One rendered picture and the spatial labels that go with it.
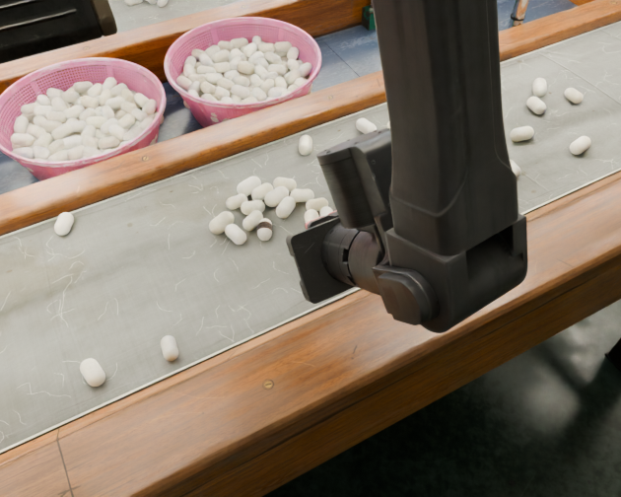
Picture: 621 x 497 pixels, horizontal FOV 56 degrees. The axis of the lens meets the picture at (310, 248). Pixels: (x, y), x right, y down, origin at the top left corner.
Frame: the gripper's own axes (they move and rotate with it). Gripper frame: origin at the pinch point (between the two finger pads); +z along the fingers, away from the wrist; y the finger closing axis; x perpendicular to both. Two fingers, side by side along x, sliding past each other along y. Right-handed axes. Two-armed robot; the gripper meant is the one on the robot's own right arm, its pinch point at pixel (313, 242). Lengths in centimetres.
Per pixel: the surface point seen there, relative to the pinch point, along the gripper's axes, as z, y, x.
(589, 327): 58, -86, 62
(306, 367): 0.1, 5.1, 12.4
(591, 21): 29, -75, -13
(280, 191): 19.5, -4.3, -4.0
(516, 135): 15.5, -41.2, -0.2
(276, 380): 0.2, 8.5, 12.3
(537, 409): 50, -58, 70
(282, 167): 25.7, -7.7, -6.6
